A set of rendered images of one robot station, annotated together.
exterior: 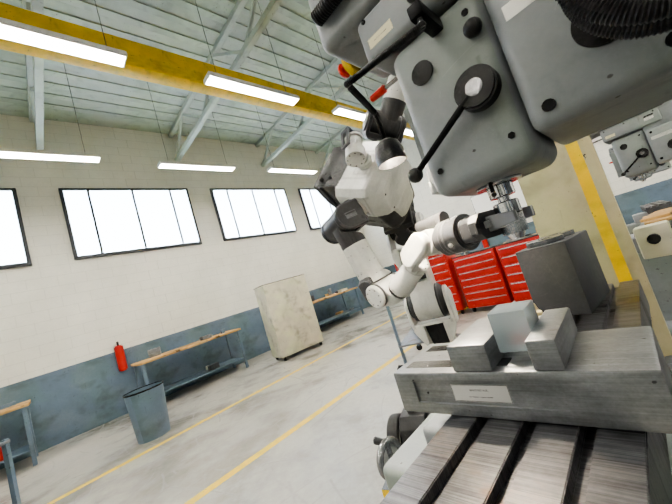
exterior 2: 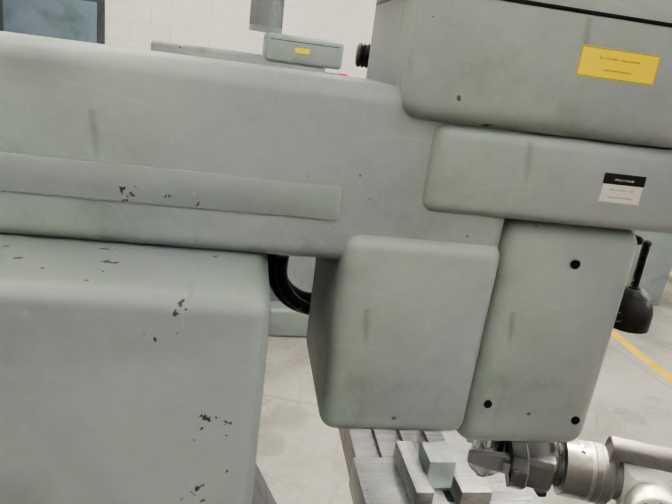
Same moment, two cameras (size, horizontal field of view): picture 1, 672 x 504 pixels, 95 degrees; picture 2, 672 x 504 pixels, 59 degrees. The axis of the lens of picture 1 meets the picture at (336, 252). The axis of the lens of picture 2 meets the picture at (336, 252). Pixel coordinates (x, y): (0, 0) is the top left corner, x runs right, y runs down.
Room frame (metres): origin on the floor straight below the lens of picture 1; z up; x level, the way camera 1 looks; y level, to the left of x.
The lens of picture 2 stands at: (0.85, -1.16, 1.78)
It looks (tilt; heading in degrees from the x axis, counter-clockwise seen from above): 18 degrees down; 126
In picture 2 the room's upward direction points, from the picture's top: 8 degrees clockwise
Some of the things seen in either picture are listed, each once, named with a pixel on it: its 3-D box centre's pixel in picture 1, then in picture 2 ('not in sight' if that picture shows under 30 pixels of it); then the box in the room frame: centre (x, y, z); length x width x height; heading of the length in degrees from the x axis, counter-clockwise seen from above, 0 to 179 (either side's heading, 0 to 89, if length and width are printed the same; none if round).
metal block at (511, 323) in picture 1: (516, 325); (435, 464); (0.49, -0.23, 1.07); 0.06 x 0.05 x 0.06; 137
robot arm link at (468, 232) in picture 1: (474, 230); (546, 463); (0.70, -0.31, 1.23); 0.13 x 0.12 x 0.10; 117
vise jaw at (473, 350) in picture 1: (484, 341); (461, 473); (0.53, -0.19, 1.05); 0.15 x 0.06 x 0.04; 137
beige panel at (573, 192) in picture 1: (574, 218); not in sight; (1.95, -1.49, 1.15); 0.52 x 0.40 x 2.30; 46
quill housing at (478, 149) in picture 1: (473, 109); (517, 311); (0.61, -0.36, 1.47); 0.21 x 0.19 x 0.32; 136
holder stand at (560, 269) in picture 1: (562, 270); not in sight; (0.89, -0.59, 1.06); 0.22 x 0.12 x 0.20; 129
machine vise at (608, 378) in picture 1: (508, 361); (445, 488); (0.51, -0.21, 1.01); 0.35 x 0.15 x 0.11; 47
